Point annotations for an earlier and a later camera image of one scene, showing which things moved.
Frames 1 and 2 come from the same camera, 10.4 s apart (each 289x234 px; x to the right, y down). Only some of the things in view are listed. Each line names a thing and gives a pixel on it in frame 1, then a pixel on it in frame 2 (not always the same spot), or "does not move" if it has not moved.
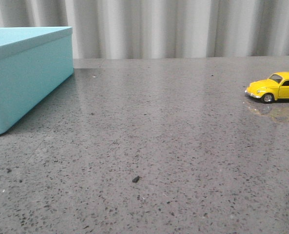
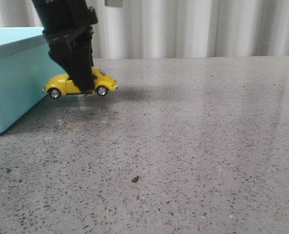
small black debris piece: [135, 180] does not move
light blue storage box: [26, 65] does not move
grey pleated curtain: [149, 29] does not move
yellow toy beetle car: [279, 85] -> [59, 85]
